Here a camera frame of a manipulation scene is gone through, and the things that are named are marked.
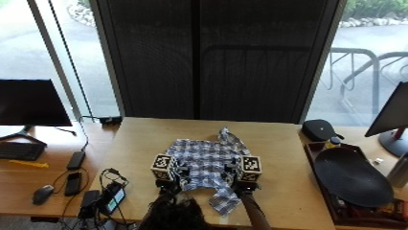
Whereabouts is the black power adapter brick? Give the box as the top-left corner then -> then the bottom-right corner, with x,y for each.
66,150 -> 87,172

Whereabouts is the white marker cube left glove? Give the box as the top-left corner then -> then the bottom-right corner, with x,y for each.
149,153 -> 181,183

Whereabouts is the dark brown wooden tray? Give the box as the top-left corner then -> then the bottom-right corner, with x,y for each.
303,141 -> 408,230

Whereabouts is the black matte box device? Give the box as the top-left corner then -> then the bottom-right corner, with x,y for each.
79,190 -> 103,220

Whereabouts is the black oval dish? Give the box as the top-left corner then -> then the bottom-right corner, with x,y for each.
314,147 -> 395,209

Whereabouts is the black computer mouse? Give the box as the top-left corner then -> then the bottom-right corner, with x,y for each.
32,184 -> 56,206

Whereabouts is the dark window screen panel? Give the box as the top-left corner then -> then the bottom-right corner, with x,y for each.
89,0 -> 343,125

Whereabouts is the yellow bottle with black cap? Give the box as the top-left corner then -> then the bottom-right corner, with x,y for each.
325,136 -> 343,150

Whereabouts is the blue white plaid shirt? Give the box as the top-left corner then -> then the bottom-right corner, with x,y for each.
164,126 -> 253,218

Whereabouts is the silver metal bottle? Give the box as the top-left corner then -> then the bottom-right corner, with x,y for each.
386,152 -> 408,189

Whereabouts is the person's left hand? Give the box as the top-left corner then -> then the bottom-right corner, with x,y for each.
155,160 -> 192,194

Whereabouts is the grey metal bike rack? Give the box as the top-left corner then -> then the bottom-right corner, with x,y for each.
321,47 -> 408,127

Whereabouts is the white marker cube glove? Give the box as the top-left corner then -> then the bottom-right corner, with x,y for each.
236,154 -> 265,183
149,153 -> 181,183

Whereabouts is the black cable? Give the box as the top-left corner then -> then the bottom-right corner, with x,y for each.
79,115 -> 104,152

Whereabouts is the black flat computer monitor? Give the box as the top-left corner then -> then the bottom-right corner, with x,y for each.
0,79 -> 75,147

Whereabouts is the black keyboard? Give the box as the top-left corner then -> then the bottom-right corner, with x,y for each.
0,141 -> 47,162

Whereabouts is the black zip case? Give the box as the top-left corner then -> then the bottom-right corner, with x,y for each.
301,119 -> 346,143

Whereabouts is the black slim phone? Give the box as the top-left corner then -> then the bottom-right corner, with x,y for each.
64,171 -> 83,197

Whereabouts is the person's right hand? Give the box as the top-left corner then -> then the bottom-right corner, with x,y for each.
224,157 -> 262,195

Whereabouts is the tilted dark computer monitor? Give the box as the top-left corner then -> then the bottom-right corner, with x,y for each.
363,80 -> 408,158

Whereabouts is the orange snack packet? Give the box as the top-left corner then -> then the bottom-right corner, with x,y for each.
377,198 -> 408,222

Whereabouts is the smartphone with lit screen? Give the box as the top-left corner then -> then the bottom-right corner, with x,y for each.
99,181 -> 128,217

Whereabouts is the small black hub device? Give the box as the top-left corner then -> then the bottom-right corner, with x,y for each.
99,116 -> 124,127

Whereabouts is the yellow flat strip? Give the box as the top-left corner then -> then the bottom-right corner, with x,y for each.
8,159 -> 51,169

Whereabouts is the white marker cube right glove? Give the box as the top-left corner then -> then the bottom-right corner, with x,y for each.
236,154 -> 265,183

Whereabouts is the grey window frame post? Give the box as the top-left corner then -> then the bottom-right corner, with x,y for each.
26,0 -> 83,121

